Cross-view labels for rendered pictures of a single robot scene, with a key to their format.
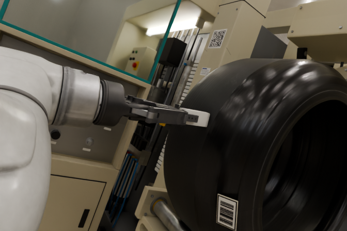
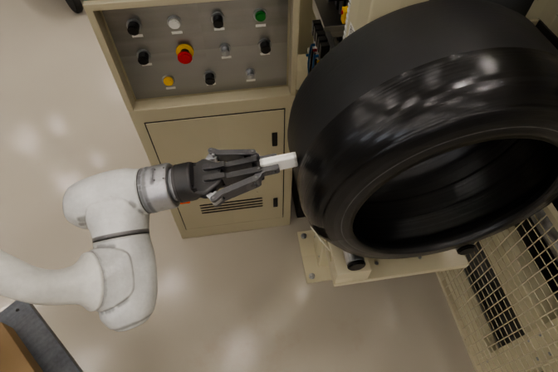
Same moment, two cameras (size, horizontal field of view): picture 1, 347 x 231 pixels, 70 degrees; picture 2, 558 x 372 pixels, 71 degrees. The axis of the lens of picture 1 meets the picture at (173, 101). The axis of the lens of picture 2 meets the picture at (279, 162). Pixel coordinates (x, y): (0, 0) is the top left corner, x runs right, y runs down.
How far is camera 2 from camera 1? 65 cm
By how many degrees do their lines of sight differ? 58
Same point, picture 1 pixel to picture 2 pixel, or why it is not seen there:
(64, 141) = (222, 80)
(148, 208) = not seen: hidden behind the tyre
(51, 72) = (129, 197)
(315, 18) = not seen: outside the picture
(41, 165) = (141, 283)
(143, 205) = not seen: hidden behind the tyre
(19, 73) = (111, 217)
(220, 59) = not seen: outside the picture
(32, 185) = (139, 299)
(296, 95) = (373, 166)
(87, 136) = (245, 68)
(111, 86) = (178, 183)
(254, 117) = (324, 185)
